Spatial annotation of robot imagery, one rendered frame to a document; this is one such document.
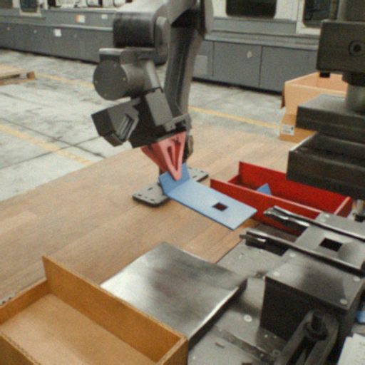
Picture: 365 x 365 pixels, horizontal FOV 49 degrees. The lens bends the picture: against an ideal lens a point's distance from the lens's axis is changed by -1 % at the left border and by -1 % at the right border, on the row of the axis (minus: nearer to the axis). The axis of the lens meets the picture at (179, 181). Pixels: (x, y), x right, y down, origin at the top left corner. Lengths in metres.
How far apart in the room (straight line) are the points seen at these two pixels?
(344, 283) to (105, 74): 0.42
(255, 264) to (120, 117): 0.32
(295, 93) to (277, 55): 2.71
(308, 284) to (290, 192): 0.38
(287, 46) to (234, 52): 0.81
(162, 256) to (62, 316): 0.17
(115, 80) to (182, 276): 0.30
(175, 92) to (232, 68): 5.17
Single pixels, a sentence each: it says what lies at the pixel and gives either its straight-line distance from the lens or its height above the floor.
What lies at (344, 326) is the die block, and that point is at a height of 0.96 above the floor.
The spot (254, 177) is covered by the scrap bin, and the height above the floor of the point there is 0.93.
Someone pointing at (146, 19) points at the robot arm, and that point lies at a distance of 0.65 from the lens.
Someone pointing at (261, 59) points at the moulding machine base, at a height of 0.46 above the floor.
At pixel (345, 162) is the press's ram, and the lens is 0.45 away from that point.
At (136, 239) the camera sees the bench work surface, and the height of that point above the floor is 0.90.
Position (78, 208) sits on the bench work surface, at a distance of 0.85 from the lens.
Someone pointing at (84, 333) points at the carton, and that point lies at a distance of 0.56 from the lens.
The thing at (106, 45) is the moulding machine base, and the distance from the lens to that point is 7.81.
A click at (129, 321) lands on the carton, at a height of 0.95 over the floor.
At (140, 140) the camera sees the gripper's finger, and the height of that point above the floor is 1.08.
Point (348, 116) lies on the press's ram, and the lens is 0.47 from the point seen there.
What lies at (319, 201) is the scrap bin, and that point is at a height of 0.92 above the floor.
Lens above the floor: 1.30
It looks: 25 degrees down
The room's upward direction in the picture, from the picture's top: straight up
